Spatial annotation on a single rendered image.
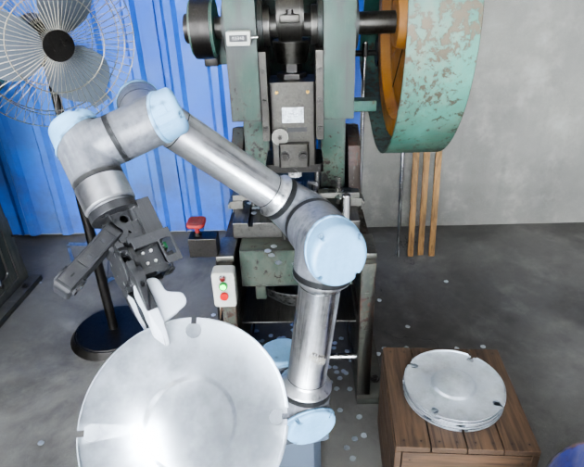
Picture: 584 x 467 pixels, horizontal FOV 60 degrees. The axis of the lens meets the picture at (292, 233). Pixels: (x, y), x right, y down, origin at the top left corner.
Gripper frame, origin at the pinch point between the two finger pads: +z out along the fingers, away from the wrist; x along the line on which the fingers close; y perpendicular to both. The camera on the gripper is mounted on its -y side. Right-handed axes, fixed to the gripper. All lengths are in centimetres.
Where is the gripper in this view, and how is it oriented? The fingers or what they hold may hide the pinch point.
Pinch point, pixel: (158, 339)
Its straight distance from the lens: 73.0
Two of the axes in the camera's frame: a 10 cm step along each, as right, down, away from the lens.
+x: -4.2, 3.8, 8.3
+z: 4.7, 8.7, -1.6
